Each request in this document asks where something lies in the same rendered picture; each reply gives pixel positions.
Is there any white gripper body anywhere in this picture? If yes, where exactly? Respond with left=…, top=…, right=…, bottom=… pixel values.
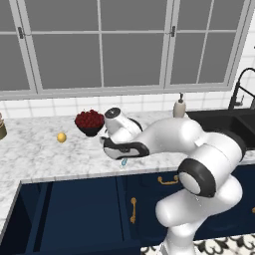
left=99, top=134, right=110, bottom=146

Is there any navy drawer front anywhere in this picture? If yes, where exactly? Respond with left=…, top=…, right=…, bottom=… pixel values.
left=125, top=170, right=183, bottom=191

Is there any black bowl of red fruit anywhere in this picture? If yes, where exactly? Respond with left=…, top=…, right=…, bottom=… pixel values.
left=74, top=109, right=106, bottom=137

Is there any yellow lemon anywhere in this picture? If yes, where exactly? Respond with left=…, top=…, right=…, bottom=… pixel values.
left=56, top=131, right=68, bottom=143

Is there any wide navy cupboard door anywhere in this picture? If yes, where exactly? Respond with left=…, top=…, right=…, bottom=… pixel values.
left=25, top=176, right=126, bottom=255

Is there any white soap dispenser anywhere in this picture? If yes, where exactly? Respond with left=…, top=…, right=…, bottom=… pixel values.
left=172, top=93, right=187, bottom=120

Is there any narrow navy cupboard door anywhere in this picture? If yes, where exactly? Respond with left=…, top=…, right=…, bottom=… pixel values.
left=126, top=185, right=173, bottom=247

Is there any grey framed window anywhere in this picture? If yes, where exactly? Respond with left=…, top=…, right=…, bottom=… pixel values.
left=0, top=0, right=255, bottom=100

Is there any brown jar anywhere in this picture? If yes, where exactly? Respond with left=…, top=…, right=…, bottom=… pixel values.
left=0, top=113, right=8, bottom=140

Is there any black sink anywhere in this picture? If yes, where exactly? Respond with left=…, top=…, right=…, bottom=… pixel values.
left=184, top=108, right=255, bottom=143

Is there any black sink tap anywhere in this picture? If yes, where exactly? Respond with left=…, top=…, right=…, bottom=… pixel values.
left=227, top=67, right=255, bottom=112

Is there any navy cupboard under sink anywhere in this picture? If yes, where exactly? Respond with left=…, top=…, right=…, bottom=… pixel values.
left=195, top=162, right=255, bottom=241

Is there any gold drawer handle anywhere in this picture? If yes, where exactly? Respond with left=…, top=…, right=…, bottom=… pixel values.
left=156, top=175, right=180, bottom=185

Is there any gold cupboard door handle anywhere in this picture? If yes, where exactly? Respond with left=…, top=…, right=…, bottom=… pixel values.
left=129, top=196, right=137, bottom=224

